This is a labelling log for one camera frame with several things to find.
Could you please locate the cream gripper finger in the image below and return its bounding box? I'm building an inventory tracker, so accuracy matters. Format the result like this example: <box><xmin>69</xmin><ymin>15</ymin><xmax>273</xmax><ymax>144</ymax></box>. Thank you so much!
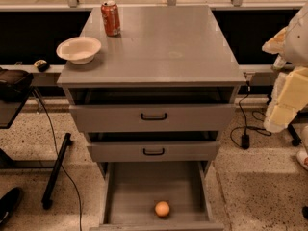
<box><xmin>264</xmin><ymin>67</ymin><xmax>308</xmax><ymax>133</ymax></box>
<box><xmin>262</xmin><ymin>28</ymin><xmax>287</xmax><ymax>54</ymax></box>

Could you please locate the orange fruit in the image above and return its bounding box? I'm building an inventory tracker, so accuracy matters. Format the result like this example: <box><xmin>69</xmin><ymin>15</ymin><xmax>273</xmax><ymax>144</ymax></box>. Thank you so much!
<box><xmin>155</xmin><ymin>201</ymin><xmax>170</xmax><ymax>218</ymax></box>

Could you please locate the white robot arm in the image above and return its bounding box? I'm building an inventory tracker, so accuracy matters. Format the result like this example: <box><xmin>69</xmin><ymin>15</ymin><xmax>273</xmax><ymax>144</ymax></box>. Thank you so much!
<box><xmin>262</xmin><ymin>3</ymin><xmax>308</xmax><ymax>133</ymax></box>

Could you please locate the grey drawer cabinet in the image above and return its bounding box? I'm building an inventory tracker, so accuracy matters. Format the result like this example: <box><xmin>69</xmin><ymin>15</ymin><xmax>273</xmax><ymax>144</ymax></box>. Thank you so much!
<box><xmin>56</xmin><ymin>5</ymin><xmax>247</xmax><ymax>178</ymax></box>

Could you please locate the grey bottom drawer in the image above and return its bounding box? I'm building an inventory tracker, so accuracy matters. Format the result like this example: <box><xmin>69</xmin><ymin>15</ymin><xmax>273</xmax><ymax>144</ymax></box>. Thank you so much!
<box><xmin>90</xmin><ymin>161</ymin><xmax>224</xmax><ymax>231</ymax></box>

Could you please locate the grey drawer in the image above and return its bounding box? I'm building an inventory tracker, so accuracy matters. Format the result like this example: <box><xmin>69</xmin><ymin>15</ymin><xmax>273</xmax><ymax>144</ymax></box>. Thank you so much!
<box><xmin>69</xmin><ymin>87</ymin><xmax>235</xmax><ymax>132</ymax></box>
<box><xmin>90</xmin><ymin>161</ymin><xmax>224</xmax><ymax>231</ymax></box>
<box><xmin>88</xmin><ymin>131</ymin><xmax>220</xmax><ymax>162</ymax></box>

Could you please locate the grey middle drawer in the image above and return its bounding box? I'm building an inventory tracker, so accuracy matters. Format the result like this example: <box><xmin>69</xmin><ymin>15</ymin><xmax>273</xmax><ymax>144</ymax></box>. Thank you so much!
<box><xmin>88</xmin><ymin>131</ymin><xmax>220</xmax><ymax>162</ymax></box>

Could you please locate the grey top drawer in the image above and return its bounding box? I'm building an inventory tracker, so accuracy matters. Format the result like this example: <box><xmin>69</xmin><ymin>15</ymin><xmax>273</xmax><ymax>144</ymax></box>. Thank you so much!
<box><xmin>69</xmin><ymin>87</ymin><xmax>235</xmax><ymax>132</ymax></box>

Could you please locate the clear plastic bottle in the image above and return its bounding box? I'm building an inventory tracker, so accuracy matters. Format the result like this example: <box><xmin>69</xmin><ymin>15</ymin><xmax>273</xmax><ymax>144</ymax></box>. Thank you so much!
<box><xmin>272</xmin><ymin>55</ymin><xmax>286</xmax><ymax>70</ymax></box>

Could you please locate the black wheeled stand leg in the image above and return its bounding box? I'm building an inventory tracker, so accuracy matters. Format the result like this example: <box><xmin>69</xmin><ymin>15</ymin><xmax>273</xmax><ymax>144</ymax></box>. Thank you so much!
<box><xmin>287</xmin><ymin>124</ymin><xmax>301</xmax><ymax>146</ymax></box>

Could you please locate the white red sneaker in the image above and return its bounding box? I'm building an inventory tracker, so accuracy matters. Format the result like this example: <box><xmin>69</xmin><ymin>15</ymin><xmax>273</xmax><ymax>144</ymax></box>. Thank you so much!
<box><xmin>296</xmin><ymin>150</ymin><xmax>308</xmax><ymax>170</ymax></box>

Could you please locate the red soda can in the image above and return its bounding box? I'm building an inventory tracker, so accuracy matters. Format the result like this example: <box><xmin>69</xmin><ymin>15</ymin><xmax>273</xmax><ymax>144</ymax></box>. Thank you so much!
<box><xmin>101</xmin><ymin>0</ymin><xmax>120</xmax><ymax>37</ymax></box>

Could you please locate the white bowl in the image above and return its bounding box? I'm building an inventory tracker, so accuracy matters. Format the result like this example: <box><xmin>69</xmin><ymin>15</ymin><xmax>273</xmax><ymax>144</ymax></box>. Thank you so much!
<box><xmin>56</xmin><ymin>37</ymin><xmax>101</xmax><ymax>64</ymax></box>

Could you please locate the black yellow tape measure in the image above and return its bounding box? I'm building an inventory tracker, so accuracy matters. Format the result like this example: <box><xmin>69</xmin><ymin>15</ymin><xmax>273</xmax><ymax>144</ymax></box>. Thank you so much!
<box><xmin>34</xmin><ymin>60</ymin><xmax>50</xmax><ymax>72</ymax></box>

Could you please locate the black bag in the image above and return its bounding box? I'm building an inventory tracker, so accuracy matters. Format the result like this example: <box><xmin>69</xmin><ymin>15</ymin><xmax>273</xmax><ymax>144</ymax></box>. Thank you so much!
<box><xmin>0</xmin><ymin>68</ymin><xmax>33</xmax><ymax>102</ymax></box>

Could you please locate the black side table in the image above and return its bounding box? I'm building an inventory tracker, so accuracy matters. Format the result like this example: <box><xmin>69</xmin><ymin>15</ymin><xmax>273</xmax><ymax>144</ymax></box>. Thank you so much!
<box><xmin>0</xmin><ymin>86</ymin><xmax>74</xmax><ymax>211</ymax></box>

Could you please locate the black shoe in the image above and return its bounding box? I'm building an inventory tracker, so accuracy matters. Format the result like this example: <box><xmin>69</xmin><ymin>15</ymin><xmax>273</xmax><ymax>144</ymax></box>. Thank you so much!
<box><xmin>0</xmin><ymin>187</ymin><xmax>23</xmax><ymax>226</ymax></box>

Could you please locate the black power cable right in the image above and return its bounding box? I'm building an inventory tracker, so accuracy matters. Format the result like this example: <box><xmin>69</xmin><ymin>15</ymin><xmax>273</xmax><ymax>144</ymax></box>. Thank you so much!
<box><xmin>229</xmin><ymin>80</ymin><xmax>273</xmax><ymax>150</ymax></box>

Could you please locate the black floor cable left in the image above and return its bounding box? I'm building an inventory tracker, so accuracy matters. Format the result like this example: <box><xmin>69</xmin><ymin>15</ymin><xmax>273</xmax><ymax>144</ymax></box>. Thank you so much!
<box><xmin>33</xmin><ymin>89</ymin><xmax>84</xmax><ymax>231</ymax></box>

